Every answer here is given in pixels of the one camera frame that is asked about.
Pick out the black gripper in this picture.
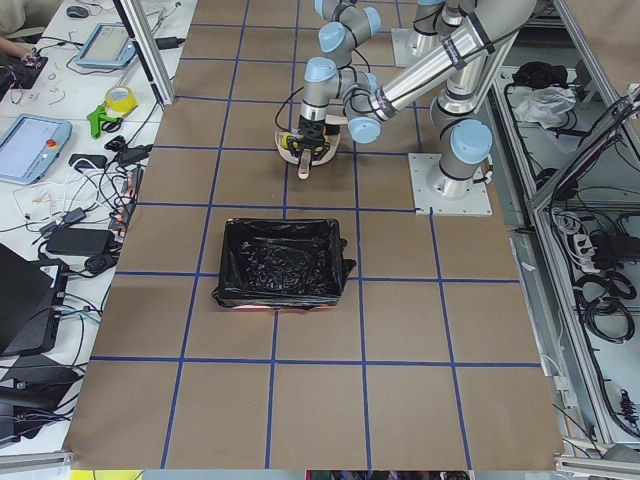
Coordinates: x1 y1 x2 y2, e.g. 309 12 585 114
287 115 330 161

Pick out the yellow potato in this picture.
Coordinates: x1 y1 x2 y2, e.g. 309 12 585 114
279 132 292 149

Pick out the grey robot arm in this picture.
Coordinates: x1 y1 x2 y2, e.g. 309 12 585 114
314 0 382 69
275 1 536 185

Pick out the bin with black bag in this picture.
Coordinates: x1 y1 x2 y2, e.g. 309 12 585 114
212 218 356 310

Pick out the yellow tape roll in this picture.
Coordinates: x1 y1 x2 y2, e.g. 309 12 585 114
105 86 138 114

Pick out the green plastic tool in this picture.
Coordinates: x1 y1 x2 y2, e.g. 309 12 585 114
86 102 122 139

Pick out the blue teach pendant upper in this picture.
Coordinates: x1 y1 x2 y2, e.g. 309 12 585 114
75 23 136 69

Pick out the blue teach pendant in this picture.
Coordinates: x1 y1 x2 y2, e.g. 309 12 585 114
1 114 72 185
75 23 136 69

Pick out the black cloth bundle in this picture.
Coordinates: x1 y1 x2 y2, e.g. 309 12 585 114
512 61 568 89

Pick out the white crumpled cloth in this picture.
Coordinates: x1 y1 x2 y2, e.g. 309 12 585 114
514 87 576 129

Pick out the black power brick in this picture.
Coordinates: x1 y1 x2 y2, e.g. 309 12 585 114
46 228 116 256

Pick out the grey computer mouse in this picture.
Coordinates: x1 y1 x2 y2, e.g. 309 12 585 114
66 5 91 19

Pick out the blue teach pendant lower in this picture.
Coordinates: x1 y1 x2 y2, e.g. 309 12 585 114
1 114 72 185

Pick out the black laptop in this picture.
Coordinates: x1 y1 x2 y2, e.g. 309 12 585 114
1 246 69 357

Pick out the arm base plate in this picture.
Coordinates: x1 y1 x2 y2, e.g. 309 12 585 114
391 28 427 67
408 153 493 217

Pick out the aluminium frame post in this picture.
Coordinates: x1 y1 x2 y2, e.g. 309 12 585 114
113 0 175 106

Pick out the aluminium frame rail right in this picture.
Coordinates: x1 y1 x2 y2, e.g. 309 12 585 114
552 0 640 126

